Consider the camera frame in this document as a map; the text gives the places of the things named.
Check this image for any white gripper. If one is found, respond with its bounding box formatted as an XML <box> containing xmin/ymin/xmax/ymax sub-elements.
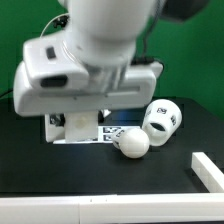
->
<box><xmin>13</xmin><ymin>35</ymin><xmax>163</xmax><ymax>127</ymax></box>

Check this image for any white lamp base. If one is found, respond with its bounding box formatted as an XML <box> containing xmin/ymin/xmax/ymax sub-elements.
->
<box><xmin>45</xmin><ymin>111</ymin><xmax>98</xmax><ymax>143</ymax></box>

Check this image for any white lamp bulb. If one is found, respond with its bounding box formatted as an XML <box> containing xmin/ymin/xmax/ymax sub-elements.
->
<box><xmin>111</xmin><ymin>128</ymin><xmax>150</xmax><ymax>159</ymax></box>

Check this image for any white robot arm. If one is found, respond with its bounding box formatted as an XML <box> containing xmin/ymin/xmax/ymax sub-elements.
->
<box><xmin>13</xmin><ymin>0</ymin><xmax>210</xmax><ymax>116</ymax></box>

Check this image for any white lamp hood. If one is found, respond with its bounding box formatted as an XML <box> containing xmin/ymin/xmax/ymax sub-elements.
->
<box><xmin>142</xmin><ymin>99</ymin><xmax>182</xmax><ymax>146</ymax></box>

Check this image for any marker tag sheet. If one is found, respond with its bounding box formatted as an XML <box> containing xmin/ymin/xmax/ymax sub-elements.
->
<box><xmin>53</xmin><ymin>125</ymin><xmax>142</xmax><ymax>145</ymax></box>

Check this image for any black cable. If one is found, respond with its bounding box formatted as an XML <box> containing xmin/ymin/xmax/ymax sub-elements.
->
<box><xmin>0</xmin><ymin>89</ymin><xmax>14</xmax><ymax>100</ymax></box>

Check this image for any black camera stand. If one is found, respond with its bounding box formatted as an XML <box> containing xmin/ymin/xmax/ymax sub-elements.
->
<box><xmin>53</xmin><ymin>15</ymin><xmax>69</xmax><ymax>28</ymax></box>

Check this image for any grey cable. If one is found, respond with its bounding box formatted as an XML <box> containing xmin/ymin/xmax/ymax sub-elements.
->
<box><xmin>41</xmin><ymin>13</ymin><xmax>69</xmax><ymax>38</ymax></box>

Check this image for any white right table rail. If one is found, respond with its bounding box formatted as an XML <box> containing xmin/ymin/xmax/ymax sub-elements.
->
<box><xmin>191</xmin><ymin>152</ymin><xmax>224</xmax><ymax>193</ymax></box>

